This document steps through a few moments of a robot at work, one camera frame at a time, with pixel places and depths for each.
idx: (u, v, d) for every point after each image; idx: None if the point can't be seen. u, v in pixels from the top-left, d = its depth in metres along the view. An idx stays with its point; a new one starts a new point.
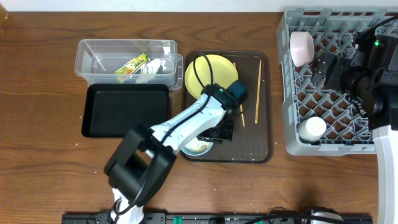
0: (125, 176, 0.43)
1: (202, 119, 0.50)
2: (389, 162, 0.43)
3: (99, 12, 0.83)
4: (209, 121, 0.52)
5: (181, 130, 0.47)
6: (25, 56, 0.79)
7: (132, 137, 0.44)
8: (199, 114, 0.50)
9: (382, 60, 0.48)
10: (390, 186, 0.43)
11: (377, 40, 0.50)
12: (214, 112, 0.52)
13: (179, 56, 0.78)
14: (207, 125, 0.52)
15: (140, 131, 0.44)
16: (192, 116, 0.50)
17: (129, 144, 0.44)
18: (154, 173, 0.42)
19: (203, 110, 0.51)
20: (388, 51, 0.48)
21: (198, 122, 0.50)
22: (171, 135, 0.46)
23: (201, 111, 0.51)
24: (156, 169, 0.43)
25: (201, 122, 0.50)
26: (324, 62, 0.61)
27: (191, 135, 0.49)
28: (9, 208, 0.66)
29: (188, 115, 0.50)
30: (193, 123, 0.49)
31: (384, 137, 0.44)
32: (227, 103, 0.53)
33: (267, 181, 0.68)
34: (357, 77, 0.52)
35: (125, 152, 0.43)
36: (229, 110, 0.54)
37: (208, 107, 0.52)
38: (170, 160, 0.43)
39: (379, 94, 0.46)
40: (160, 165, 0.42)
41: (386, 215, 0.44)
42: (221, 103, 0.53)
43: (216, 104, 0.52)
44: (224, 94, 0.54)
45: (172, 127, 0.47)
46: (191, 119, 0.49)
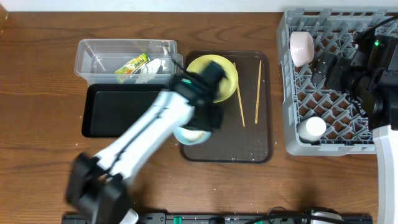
0: (81, 208, 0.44)
1: (160, 127, 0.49)
2: (389, 162, 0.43)
3: (99, 12, 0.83)
4: (173, 124, 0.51)
5: (133, 151, 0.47)
6: (25, 56, 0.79)
7: (78, 170, 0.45)
8: (155, 122, 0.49)
9: (382, 60, 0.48)
10: (390, 186, 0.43)
11: (377, 40, 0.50)
12: (175, 114, 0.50)
13: (179, 56, 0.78)
14: (172, 126, 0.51)
15: (84, 163, 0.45)
16: (148, 126, 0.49)
17: (76, 178, 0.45)
18: (103, 203, 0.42)
19: (161, 115, 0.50)
20: (388, 50, 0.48)
21: (158, 129, 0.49)
22: (122, 158, 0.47)
23: (158, 117, 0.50)
24: (103, 199, 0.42)
25: (159, 130, 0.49)
26: (324, 61, 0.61)
27: (152, 145, 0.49)
28: (9, 208, 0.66)
29: (144, 125, 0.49)
30: (148, 135, 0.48)
31: (384, 137, 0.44)
32: (196, 94, 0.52)
33: (267, 181, 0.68)
34: (357, 77, 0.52)
35: (74, 186, 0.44)
36: (198, 99, 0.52)
37: (167, 110, 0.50)
38: (119, 188, 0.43)
39: (379, 94, 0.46)
40: (109, 197, 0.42)
41: (386, 215, 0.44)
42: (188, 94, 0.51)
43: (179, 99, 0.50)
44: (191, 84, 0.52)
45: (123, 148, 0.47)
46: (146, 130, 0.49)
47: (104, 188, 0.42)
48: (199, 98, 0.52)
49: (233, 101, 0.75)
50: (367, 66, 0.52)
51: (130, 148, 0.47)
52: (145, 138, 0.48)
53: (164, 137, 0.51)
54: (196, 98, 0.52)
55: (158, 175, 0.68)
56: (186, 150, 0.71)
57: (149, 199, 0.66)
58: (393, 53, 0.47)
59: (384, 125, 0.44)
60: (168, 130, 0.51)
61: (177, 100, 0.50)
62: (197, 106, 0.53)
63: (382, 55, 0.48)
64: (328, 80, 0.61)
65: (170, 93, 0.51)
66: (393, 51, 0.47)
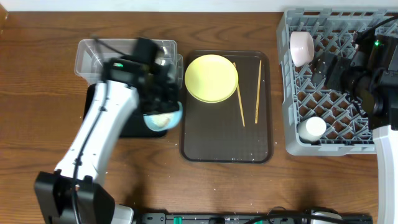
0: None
1: (108, 117, 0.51)
2: (389, 162, 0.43)
3: (99, 12, 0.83)
4: (120, 111, 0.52)
5: (89, 150, 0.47)
6: (25, 56, 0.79)
7: (42, 193, 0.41)
8: (102, 114, 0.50)
9: (382, 60, 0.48)
10: (391, 186, 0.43)
11: (377, 40, 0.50)
12: (118, 101, 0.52)
13: (180, 56, 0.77)
14: (121, 112, 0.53)
15: (46, 184, 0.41)
16: (96, 121, 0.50)
17: (45, 201, 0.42)
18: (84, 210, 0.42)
19: (106, 107, 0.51)
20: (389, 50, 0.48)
21: (107, 117, 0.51)
22: (82, 160, 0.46)
23: (104, 109, 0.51)
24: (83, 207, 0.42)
25: (109, 119, 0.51)
26: (324, 62, 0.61)
27: (109, 135, 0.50)
28: (9, 208, 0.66)
29: (93, 121, 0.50)
30: (99, 127, 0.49)
31: (384, 137, 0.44)
32: (135, 73, 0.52)
33: (267, 181, 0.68)
34: (357, 77, 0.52)
35: (48, 210, 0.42)
36: (138, 76, 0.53)
37: (111, 99, 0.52)
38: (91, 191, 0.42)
39: (379, 94, 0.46)
40: (87, 201, 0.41)
41: (387, 215, 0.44)
42: (127, 75, 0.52)
43: (118, 84, 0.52)
44: (124, 68, 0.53)
45: (79, 152, 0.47)
46: (96, 126, 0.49)
47: (78, 198, 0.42)
48: (139, 74, 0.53)
49: (233, 101, 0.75)
50: (367, 66, 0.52)
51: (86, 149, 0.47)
52: (97, 133, 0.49)
53: (117, 127, 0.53)
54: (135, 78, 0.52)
55: (158, 175, 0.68)
56: (186, 150, 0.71)
57: (149, 199, 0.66)
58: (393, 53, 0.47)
59: (384, 126, 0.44)
60: (119, 115, 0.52)
61: (117, 84, 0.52)
62: (140, 84, 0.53)
63: (382, 55, 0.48)
64: (328, 80, 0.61)
65: (107, 83, 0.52)
66: (393, 51, 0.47)
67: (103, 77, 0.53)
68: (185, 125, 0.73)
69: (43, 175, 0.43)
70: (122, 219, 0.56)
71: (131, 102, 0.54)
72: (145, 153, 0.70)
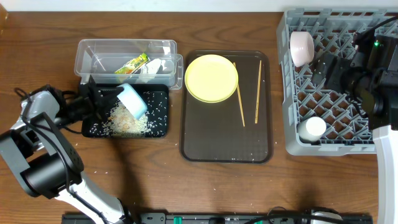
0: (42, 170, 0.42)
1: (38, 98, 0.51)
2: (389, 162, 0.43)
3: (99, 12, 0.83)
4: (48, 98, 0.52)
5: (31, 111, 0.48)
6: (25, 56, 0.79)
7: (4, 146, 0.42)
8: (33, 100, 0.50)
9: (381, 60, 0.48)
10: (390, 186, 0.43)
11: (376, 40, 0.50)
12: (38, 93, 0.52)
13: (179, 56, 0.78)
14: (51, 100, 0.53)
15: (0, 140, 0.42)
16: (29, 104, 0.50)
17: (9, 154, 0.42)
18: (48, 132, 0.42)
19: (31, 97, 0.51)
20: (388, 51, 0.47)
21: (35, 101, 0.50)
22: (31, 114, 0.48)
23: (31, 98, 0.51)
24: (43, 128, 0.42)
25: (38, 99, 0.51)
26: (324, 62, 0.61)
27: (45, 107, 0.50)
28: (8, 208, 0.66)
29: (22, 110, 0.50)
30: (33, 105, 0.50)
31: (384, 137, 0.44)
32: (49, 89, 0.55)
33: (267, 181, 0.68)
34: (357, 78, 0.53)
35: (17, 161, 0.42)
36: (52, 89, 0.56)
37: (35, 95, 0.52)
38: (43, 116, 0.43)
39: (379, 94, 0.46)
40: (43, 124, 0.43)
41: (387, 215, 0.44)
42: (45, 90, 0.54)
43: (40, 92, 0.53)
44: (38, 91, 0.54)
45: (23, 115, 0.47)
46: (28, 105, 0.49)
47: (35, 124, 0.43)
48: (51, 89, 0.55)
49: (233, 101, 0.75)
50: (367, 66, 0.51)
51: (28, 111, 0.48)
52: (30, 107, 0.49)
53: (53, 109, 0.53)
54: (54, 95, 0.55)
55: (158, 174, 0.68)
56: (185, 149, 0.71)
57: (149, 199, 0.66)
58: (393, 52, 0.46)
59: (384, 125, 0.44)
60: (47, 99, 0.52)
61: (37, 94, 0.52)
62: (58, 97, 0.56)
63: (382, 55, 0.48)
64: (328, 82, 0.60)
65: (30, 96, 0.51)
66: (393, 51, 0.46)
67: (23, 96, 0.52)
68: (185, 125, 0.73)
69: None
70: (117, 204, 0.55)
71: (54, 101, 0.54)
72: (144, 153, 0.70)
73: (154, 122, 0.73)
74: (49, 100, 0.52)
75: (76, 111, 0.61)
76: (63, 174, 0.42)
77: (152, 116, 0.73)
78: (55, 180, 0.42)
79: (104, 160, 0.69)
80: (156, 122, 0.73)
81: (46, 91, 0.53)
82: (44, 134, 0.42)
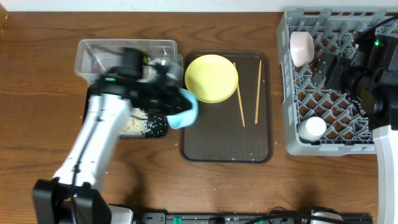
0: None
1: (105, 127, 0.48)
2: (388, 161, 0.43)
3: (99, 12, 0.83)
4: (116, 122, 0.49)
5: (86, 158, 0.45)
6: (25, 56, 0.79)
7: (40, 201, 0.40)
8: (100, 123, 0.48)
9: (381, 60, 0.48)
10: (390, 185, 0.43)
11: (377, 40, 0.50)
12: (113, 111, 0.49)
13: (179, 56, 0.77)
14: (118, 122, 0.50)
15: (40, 195, 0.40)
16: (93, 134, 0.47)
17: (44, 210, 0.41)
18: (84, 217, 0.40)
19: (102, 117, 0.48)
20: (388, 51, 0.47)
21: (105, 125, 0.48)
22: (81, 170, 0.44)
23: (101, 119, 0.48)
24: (83, 213, 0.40)
25: (104, 130, 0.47)
26: (324, 61, 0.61)
27: (104, 154, 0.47)
28: (8, 208, 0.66)
29: (86, 130, 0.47)
30: (97, 140, 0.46)
31: (384, 137, 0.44)
32: (124, 91, 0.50)
33: (267, 181, 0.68)
34: (358, 77, 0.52)
35: (48, 218, 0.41)
36: (127, 67, 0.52)
37: (106, 110, 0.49)
38: (90, 200, 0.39)
39: (379, 94, 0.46)
40: (84, 209, 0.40)
41: (386, 214, 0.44)
42: (119, 94, 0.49)
43: (113, 101, 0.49)
44: (118, 80, 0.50)
45: (78, 161, 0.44)
46: (92, 135, 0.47)
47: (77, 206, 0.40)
48: (126, 86, 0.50)
49: (233, 101, 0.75)
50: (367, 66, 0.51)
51: (82, 155, 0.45)
52: (90, 151, 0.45)
53: (117, 132, 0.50)
54: (128, 86, 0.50)
55: (158, 175, 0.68)
56: (185, 149, 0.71)
57: (149, 199, 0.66)
58: (393, 52, 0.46)
59: (384, 125, 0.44)
60: (117, 121, 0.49)
61: (109, 98, 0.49)
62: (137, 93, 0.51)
63: (383, 55, 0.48)
64: (329, 81, 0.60)
65: (102, 96, 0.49)
66: (393, 51, 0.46)
67: (97, 89, 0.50)
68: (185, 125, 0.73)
69: (41, 183, 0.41)
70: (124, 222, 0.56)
71: (127, 112, 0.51)
72: (144, 154, 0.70)
73: (154, 122, 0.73)
74: (119, 120, 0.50)
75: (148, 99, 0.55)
76: None
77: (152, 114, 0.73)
78: None
79: None
80: (156, 122, 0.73)
81: (122, 101, 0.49)
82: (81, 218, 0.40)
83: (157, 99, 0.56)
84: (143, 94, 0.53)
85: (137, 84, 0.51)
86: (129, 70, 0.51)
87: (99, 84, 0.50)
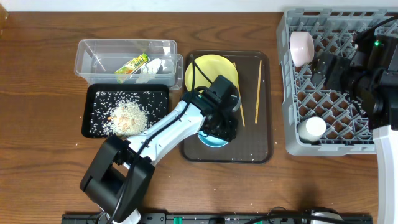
0: (104, 191, 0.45)
1: (180, 126, 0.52)
2: (389, 161, 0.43)
3: (99, 12, 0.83)
4: (189, 127, 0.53)
5: (157, 140, 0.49)
6: (25, 56, 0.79)
7: (107, 150, 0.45)
8: (177, 122, 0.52)
9: (382, 60, 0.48)
10: (390, 185, 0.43)
11: (377, 40, 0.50)
12: (192, 117, 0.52)
13: (179, 56, 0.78)
14: (189, 128, 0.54)
15: (112, 145, 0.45)
16: (170, 124, 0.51)
17: (102, 159, 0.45)
18: (132, 183, 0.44)
19: (181, 117, 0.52)
20: (388, 50, 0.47)
21: (180, 126, 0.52)
22: (149, 145, 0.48)
23: (179, 119, 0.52)
24: (134, 180, 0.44)
25: (178, 127, 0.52)
26: (324, 62, 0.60)
27: (167, 146, 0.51)
28: (9, 208, 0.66)
29: (166, 121, 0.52)
30: (171, 133, 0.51)
31: (384, 138, 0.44)
32: (206, 109, 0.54)
33: (267, 181, 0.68)
34: (357, 77, 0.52)
35: (99, 168, 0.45)
36: (216, 92, 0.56)
37: (187, 115, 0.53)
38: (148, 173, 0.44)
39: (379, 94, 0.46)
40: (138, 177, 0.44)
41: (387, 213, 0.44)
42: (200, 109, 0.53)
43: (194, 111, 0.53)
44: (206, 99, 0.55)
45: (150, 137, 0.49)
46: (169, 126, 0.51)
47: (134, 170, 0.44)
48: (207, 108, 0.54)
49: None
50: (367, 66, 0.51)
51: (155, 137, 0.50)
52: (164, 139, 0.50)
53: (181, 138, 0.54)
54: (209, 107, 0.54)
55: (158, 175, 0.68)
56: (186, 150, 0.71)
57: (150, 199, 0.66)
58: (393, 52, 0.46)
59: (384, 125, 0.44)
60: (187, 130, 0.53)
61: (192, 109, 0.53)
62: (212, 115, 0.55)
63: (383, 55, 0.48)
64: (329, 82, 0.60)
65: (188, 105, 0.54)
66: (393, 51, 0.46)
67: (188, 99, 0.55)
68: None
69: (117, 137, 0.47)
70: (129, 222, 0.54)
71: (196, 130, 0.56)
72: None
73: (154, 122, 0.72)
74: (190, 130, 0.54)
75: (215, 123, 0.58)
76: (109, 208, 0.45)
77: (152, 116, 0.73)
78: (104, 203, 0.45)
79: None
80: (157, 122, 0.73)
81: (201, 118, 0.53)
82: (129, 181, 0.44)
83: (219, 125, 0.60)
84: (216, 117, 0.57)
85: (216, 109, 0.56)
86: (216, 95, 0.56)
87: (190, 94, 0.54)
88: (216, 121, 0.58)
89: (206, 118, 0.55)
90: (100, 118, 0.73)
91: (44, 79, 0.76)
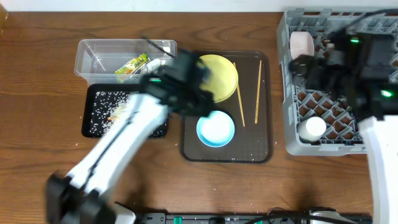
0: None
1: (130, 130, 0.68)
2: (377, 152, 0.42)
3: (99, 12, 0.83)
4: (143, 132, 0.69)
5: (115, 157, 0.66)
6: (25, 56, 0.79)
7: (50, 189, 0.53)
8: (126, 128, 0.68)
9: (360, 54, 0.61)
10: (382, 176, 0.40)
11: (354, 38, 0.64)
12: (141, 119, 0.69)
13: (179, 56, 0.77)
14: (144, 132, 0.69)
15: (54, 185, 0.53)
16: (120, 133, 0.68)
17: (51, 199, 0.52)
18: (86, 217, 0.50)
19: (130, 121, 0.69)
20: (364, 53, 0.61)
21: (128, 133, 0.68)
22: (94, 173, 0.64)
23: (129, 123, 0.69)
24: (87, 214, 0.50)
25: (122, 136, 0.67)
26: (301, 63, 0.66)
27: (124, 157, 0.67)
28: (8, 208, 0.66)
29: (113, 129, 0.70)
30: (124, 140, 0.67)
31: (370, 130, 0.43)
32: (168, 93, 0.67)
33: (267, 181, 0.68)
34: (352, 78, 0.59)
35: (53, 209, 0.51)
36: (176, 70, 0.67)
37: (140, 113, 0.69)
38: (99, 205, 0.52)
39: (361, 89, 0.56)
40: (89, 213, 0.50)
41: (382, 206, 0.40)
42: (159, 95, 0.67)
43: (152, 98, 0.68)
44: (164, 83, 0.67)
45: (109, 146, 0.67)
46: (117, 139, 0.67)
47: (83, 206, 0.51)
48: (173, 89, 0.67)
49: (233, 101, 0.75)
50: (350, 66, 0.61)
51: (117, 152, 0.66)
52: (122, 142, 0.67)
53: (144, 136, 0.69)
54: (171, 89, 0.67)
55: (158, 174, 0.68)
56: (185, 150, 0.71)
57: (150, 199, 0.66)
58: (365, 55, 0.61)
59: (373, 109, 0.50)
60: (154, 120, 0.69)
61: (144, 102, 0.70)
62: (180, 95, 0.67)
63: (359, 55, 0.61)
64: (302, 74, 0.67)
65: (143, 96, 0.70)
66: (369, 53, 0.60)
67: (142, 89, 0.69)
68: (185, 124, 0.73)
69: (56, 178, 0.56)
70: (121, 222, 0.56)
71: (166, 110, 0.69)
72: (145, 154, 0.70)
73: None
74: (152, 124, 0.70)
75: (185, 101, 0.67)
76: None
77: None
78: None
79: None
80: None
81: (156, 101, 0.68)
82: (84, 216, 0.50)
83: (188, 104, 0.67)
84: (183, 96, 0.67)
85: (180, 89, 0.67)
86: (175, 76, 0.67)
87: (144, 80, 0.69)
88: (181, 98, 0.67)
89: (171, 101, 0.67)
90: (100, 118, 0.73)
91: (45, 79, 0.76)
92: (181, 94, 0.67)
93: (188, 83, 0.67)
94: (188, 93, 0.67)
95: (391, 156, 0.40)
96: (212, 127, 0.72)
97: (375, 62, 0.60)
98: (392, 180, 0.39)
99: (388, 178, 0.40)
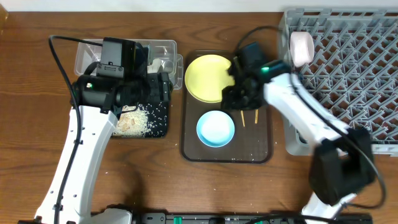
0: None
1: (87, 148, 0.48)
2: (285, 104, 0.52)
3: (99, 12, 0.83)
4: (102, 136, 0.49)
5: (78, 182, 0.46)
6: (25, 56, 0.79)
7: None
8: (80, 147, 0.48)
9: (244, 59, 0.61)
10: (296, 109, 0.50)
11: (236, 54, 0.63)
12: (93, 129, 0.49)
13: (179, 56, 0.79)
14: (104, 137, 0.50)
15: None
16: (73, 156, 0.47)
17: None
18: None
19: (81, 139, 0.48)
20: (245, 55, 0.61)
21: (85, 147, 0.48)
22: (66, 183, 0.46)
23: (81, 141, 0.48)
24: None
25: (83, 152, 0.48)
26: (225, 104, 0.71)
27: (89, 177, 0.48)
28: (8, 208, 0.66)
29: (67, 148, 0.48)
30: (82, 160, 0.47)
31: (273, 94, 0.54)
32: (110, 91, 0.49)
33: (267, 181, 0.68)
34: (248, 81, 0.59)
35: None
36: (111, 60, 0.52)
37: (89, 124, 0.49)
38: None
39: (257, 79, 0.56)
40: None
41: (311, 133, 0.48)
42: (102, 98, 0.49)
43: (96, 100, 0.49)
44: (101, 82, 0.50)
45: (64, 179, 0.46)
46: (73, 161, 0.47)
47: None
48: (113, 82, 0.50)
49: None
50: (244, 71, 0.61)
51: (77, 177, 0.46)
52: (78, 166, 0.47)
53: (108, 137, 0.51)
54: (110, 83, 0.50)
55: (158, 175, 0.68)
56: (185, 150, 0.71)
57: (149, 199, 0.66)
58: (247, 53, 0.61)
59: (262, 87, 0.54)
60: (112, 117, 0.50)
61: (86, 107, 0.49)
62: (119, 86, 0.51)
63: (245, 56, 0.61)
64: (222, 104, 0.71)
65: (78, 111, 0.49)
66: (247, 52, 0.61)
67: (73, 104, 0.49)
68: (185, 124, 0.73)
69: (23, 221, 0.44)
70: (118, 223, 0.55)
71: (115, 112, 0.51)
72: (144, 154, 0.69)
73: (154, 122, 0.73)
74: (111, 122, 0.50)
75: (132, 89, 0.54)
76: None
77: (152, 116, 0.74)
78: None
79: (104, 160, 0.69)
80: (157, 122, 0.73)
81: (99, 109, 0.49)
82: None
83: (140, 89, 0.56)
84: (126, 87, 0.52)
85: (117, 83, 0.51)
86: (115, 63, 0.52)
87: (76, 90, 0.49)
88: (127, 90, 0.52)
89: (117, 99, 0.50)
90: None
91: (45, 79, 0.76)
92: (126, 86, 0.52)
93: (126, 70, 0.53)
94: (129, 80, 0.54)
95: (289, 98, 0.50)
96: (212, 126, 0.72)
97: (253, 61, 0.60)
98: (300, 110, 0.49)
99: (297, 109, 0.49)
